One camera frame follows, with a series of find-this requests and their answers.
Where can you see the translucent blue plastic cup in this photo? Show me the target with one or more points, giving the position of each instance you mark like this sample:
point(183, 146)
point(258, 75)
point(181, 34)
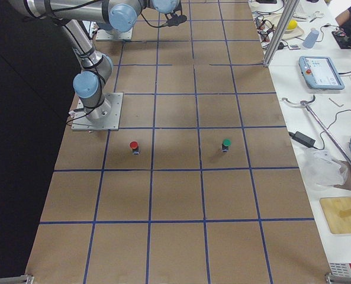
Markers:
point(311, 39)

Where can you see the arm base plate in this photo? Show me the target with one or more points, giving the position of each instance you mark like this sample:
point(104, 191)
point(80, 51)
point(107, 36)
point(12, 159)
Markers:
point(105, 117)
point(113, 35)

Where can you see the beige tray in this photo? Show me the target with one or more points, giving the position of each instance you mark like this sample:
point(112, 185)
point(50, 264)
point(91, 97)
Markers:
point(273, 20)

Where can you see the red push button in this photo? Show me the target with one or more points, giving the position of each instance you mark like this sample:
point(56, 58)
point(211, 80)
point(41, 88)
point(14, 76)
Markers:
point(134, 145)

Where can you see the black power adapter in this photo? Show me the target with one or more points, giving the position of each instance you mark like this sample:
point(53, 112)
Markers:
point(303, 139)

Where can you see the green push button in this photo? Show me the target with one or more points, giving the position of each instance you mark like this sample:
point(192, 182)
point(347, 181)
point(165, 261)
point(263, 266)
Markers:
point(225, 145)

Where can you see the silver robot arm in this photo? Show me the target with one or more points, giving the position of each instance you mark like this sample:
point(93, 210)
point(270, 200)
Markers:
point(96, 67)
point(106, 27)

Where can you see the wooden cutting board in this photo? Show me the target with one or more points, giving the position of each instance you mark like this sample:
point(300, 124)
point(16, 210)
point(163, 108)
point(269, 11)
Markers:
point(337, 212)

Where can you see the clear plastic bag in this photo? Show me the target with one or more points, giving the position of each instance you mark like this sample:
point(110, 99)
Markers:
point(320, 170)

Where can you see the aluminium frame post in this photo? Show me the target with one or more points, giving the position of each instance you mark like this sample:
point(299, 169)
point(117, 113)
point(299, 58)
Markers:
point(287, 14)

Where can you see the metal reacher stick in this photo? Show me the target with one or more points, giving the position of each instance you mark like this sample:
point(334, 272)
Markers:
point(307, 105)

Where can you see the yellow lemon toy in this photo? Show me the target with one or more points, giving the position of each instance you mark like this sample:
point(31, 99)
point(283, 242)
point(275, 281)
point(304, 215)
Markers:
point(292, 25)

